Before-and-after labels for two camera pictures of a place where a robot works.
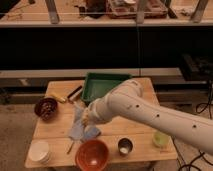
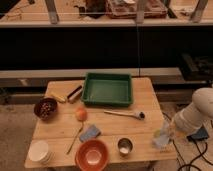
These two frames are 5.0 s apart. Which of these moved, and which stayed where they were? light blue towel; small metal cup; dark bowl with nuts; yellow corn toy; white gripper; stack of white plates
Moved: white gripper; light blue towel
Stayed: stack of white plates; dark bowl with nuts; small metal cup; yellow corn toy
